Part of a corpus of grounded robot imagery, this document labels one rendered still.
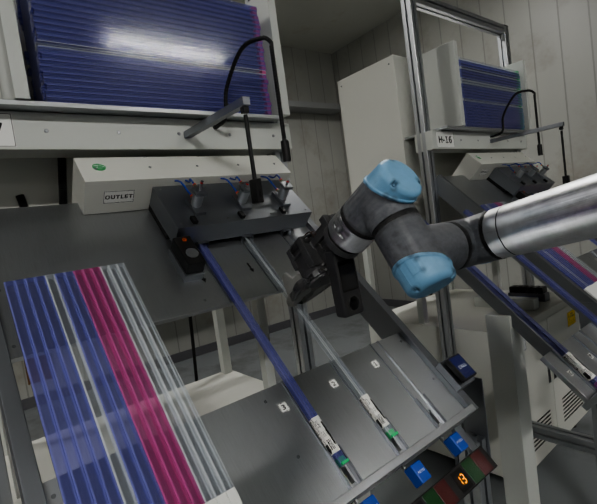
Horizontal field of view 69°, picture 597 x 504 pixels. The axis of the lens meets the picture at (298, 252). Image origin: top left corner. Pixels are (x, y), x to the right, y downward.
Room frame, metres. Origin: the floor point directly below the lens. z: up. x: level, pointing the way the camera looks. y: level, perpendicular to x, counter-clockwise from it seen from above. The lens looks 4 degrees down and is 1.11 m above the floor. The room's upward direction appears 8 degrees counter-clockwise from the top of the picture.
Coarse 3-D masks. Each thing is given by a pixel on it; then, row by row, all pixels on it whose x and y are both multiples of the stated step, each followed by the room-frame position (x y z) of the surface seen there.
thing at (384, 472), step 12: (468, 408) 0.76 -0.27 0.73; (456, 420) 0.73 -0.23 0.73; (432, 432) 0.70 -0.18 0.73; (444, 432) 0.71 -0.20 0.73; (420, 444) 0.67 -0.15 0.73; (408, 456) 0.65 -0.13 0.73; (384, 468) 0.62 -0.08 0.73; (396, 468) 0.64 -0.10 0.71; (372, 480) 0.60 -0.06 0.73; (348, 492) 0.57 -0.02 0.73; (360, 492) 0.58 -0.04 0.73
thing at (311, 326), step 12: (252, 240) 0.95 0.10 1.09; (252, 252) 0.93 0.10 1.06; (264, 264) 0.90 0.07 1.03; (276, 276) 0.89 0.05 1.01; (300, 312) 0.83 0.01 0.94; (312, 324) 0.81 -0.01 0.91; (324, 348) 0.78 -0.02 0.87; (336, 360) 0.76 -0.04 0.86; (348, 372) 0.75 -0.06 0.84; (348, 384) 0.74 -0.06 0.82; (360, 396) 0.72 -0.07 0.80
